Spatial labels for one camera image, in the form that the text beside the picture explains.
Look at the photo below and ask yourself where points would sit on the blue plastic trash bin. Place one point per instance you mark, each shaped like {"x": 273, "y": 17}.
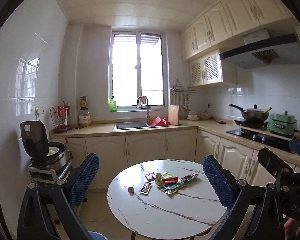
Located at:
{"x": 97, "y": 236}

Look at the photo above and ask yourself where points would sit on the green electric pot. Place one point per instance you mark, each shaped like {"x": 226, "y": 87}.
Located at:
{"x": 284, "y": 124}

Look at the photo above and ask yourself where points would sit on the dark red sauce sachet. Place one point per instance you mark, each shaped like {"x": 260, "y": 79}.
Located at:
{"x": 189, "y": 177}

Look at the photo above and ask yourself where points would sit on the steel sink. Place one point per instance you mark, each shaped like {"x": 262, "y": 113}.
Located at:
{"x": 130, "y": 125}

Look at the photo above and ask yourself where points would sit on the wooden cutting board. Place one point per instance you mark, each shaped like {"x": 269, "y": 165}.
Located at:
{"x": 173, "y": 114}

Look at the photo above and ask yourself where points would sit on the red utensil rack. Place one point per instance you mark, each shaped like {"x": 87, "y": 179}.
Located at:
{"x": 61, "y": 117}

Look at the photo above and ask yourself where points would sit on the light green wrapper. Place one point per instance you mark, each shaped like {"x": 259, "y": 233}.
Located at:
{"x": 166, "y": 175}

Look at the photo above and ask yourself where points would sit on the stacked white bowls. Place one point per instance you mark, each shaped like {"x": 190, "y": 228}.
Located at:
{"x": 192, "y": 115}

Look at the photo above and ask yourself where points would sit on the cream upper cabinets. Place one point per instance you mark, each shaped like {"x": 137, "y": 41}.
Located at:
{"x": 223, "y": 21}

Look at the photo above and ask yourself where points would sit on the cream cabinets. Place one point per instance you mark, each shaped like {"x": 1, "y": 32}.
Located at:
{"x": 223, "y": 21}
{"x": 117, "y": 152}

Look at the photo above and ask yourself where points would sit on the black rice cooker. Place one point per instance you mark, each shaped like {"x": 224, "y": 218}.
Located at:
{"x": 44, "y": 154}

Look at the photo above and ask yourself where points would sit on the green dish soap bottle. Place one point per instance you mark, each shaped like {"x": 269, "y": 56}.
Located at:
{"x": 112, "y": 104}

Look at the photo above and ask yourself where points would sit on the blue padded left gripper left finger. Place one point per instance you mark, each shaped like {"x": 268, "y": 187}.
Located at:
{"x": 35, "y": 221}

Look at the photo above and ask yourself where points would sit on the hanging utensil rail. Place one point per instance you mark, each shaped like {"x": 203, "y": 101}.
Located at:
{"x": 181, "y": 95}

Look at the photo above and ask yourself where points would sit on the large glass jar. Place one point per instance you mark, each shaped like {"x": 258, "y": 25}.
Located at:
{"x": 84, "y": 117}

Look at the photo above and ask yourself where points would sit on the red snack packet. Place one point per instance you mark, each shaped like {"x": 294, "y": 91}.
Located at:
{"x": 171, "y": 180}

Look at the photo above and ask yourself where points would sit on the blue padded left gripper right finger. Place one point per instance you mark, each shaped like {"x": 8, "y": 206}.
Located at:
{"x": 266, "y": 221}

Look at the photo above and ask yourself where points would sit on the red plastic basin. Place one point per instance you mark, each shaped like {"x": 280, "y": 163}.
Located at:
{"x": 158, "y": 121}

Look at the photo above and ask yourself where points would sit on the red white sauce sachet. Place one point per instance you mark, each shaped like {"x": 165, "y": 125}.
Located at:
{"x": 146, "y": 188}

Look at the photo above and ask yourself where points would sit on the range hood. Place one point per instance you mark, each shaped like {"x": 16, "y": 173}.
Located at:
{"x": 275, "y": 51}

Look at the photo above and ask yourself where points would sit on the white rolling storage cart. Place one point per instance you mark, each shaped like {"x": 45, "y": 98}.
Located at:
{"x": 45, "y": 176}

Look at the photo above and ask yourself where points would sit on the wok with lid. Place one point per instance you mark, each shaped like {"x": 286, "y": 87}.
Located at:
{"x": 253, "y": 114}

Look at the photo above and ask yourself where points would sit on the cream lower cabinets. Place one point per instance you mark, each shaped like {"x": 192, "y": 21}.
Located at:
{"x": 117, "y": 152}

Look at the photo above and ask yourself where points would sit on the green snack packet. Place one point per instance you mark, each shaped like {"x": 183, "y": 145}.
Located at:
{"x": 172, "y": 187}

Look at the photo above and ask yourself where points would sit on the small brown scrap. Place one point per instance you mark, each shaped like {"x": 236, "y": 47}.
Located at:
{"x": 131, "y": 190}

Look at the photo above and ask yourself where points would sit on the kitchen window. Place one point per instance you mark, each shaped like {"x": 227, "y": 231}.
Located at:
{"x": 137, "y": 70}

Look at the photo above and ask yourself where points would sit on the chrome faucet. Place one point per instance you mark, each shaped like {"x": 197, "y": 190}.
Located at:
{"x": 142, "y": 104}

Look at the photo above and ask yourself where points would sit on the wall power socket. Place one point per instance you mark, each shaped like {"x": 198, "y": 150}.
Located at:
{"x": 39, "y": 110}

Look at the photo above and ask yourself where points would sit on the small dark jar yellow label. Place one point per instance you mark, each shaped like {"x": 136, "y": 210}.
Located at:
{"x": 83, "y": 102}

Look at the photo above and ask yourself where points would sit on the round white marble table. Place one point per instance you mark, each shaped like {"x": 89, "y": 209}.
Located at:
{"x": 191, "y": 211}

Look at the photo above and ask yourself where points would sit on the black gas stove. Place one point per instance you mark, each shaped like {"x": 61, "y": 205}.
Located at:
{"x": 250, "y": 130}

